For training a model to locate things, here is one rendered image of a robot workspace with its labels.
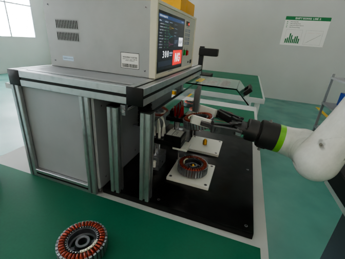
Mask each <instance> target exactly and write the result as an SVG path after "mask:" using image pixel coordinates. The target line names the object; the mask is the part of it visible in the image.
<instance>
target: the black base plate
mask: <svg viewBox="0 0 345 259"><path fill-rule="evenodd" d="M179 128H183V131H185V132H186V142H189V141H190V140H191V136H192V131H193V130H192V131H191V130H188V129H185V128H184V127H183V126H179ZM194 136H199V137H204V138H209V139H214V140H219V141H222V145H221V149H220V152H219V156H218V157H215V156H210V155H206V154H201V153H196V152H192V151H187V152H184V151H180V154H179V157H183V156H190V155H191V156H198V157H201V158H203V159H204V160H206V161H207V163H208V164H211V165H215V169H214V172H213V176H212V179H211V182H210V185H209V188H208V191H207V190H204V189H200V188H196V187H192V186H188V185H185V184H182V183H178V182H174V181H171V180H167V179H166V176H167V175H168V173H169V172H170V170H171V169H172V167H173V166H174V164H175V163H176V160H177V154H178V150H174V149H173V147H171V146H166V145H161V146H160V148H161V149H165V150H166V159H165V162H164V164H163V165H162V166H161V168H160V169H159V170H158V171H157V170H153V173H152V197H151V198H150V199H149V202H145V200H144V199H143V200H139V182H140V152H139V153H138V154H137V155H136V156H135V157H134V158H133V159H132V160H131V161H130V162H129V163H128V164H127V165H126V166H124V167H123V175H124V189H122V190H121V191H120V193H116V191H114V192H113V191H111V182H110V181H109V182H108V183H107V184H105V185H104V186H103V193H107V194H110V195H113V196H116V197H119V198H122V199H126V200H129V201H132V202H136V203H138V204H141V205H144V206H148V207H151V208H154V209H157V210H160V211H163V212H167V213H170V214H173V215H176V216H179V217H183V218H186V219H189V220H192V221H195V222H198V223H201V224H204V225H208V226H211V227H214V228H217V229H220V230H223V231H226V232H230V233H233V234H236V235H240V236H243V237H246V238H249V239H252V238H253V235H254V209H253V142H251V141H247V140H244V139H243V138H241V137H240V138H236V137H233V136H227V135H221V134H215V133H211V132H210V131H204V130H201V131H200V130H199V131H198V130H196V131H194Z"/></svg>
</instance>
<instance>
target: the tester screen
mask: <svg viewBox="0 0 345 259"><path fill-rule="evenodd" d="M183 32H184V21H181V20H179V19H176V18H174V17H171V16H168V15H165V14H162V13H159V34H158V60H157V71H159V70H162V69H167V68H170V67H174V66H178V65H181V63H180V64H176V65H172V64H173V50H182V46H175V47H174V37H178V38H183ZM163 50H169V58H166V59H162V51H163ZM167 60H171V65H167V66H163V67H158V62H162V61H167Z"/></svg>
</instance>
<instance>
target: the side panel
mask: <svg viewBox="0 0 345 259"><path fill-rule="evenodd" d="M11 89H12V93H13V98H14V103H15V107H16V111H17V116H18V120H19V123H20V128H21V132H22V137H23V141H24V146H25V150H26V154H27V159H28V163H29V167H30V172H31V174H34V175H36V176H39V177H43V178H46V179H49V180H52V181H55V182H58V183H61V184H64V185H67V186H70V187H73V188H76V189H79V190H82V191H85V192H88V193H92V192H93V194H95V195H97V194H98V191H99V192H100V191H101V190H102V188H101V189H99V188H98V180H97V168H96V161H95V149H94V137H93V125H92V112H91V100H90V98H86V97H80V96H75V95H69V94H63V93H60V92H53V91H48V90H42V89H36V88H31V87H24V86H18V85H12V84H11Z"/></svg>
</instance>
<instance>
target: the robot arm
mask: <svg viewBox="0 0 345 259"><path fill-rule="evenodd" d="M198 112H206V113H211V114H212V115H214V117H215V118H220V119H222V120H223V121H225V122H227V123H221V122H214V121H213V120H210V119H206V118H203V117H199V116H196V115H191V119H190V123H192V124H195V125H199V126H202V127H205V128H209V129H210V132H211V133H215V134H221V135H227V136H233V137H236V138H240V137H241V135H243V139H244V140H247V141H251V142H254V145H255V146H256V147H258V148H257V150H260V149H261V148H262V149H267V150H270V151H273V152H277V153H279V154H282V155H285V156H287V157H289V158H290V159H291V160H292V162H293V165H294V168H295V170H296V171H297V172H298V173H299V174H300V175H301V176H302V177H304V178H306V179H308V180H311V181H327V180H330V179H332V178H333V177H335V176H336V175H337V174H338V173H339V171H340V170H341V169H342V167H343V166H344V164H345V97H344V98H343V99H342V100H341V102H340V103H339V104H338V105H337V106H336V107H335V109H334V110H333V111H332V112H331V113H330V114H329V115H328V117H327V118H326V119H325V120H324V121H323V122H322V123H321V124H320V125H319V126H318V127H317V128H316V129H315V130H314V131H312V130H310V129H305V128H294V127H289V126H285V125H282V124H278V123H275V122H272V121H273V120H272V119H271V120H270V121H267V120H262V122H260V121H258V120H255V119H249V120H248V122H245V121H243V120H244V118H243V117H240V116H237V115H235V114H232V113H230V112H228V111H225V110H223V109H221V108H220V109H214V108H211V107H207V106H204V105H199V109H198Z"/></svg>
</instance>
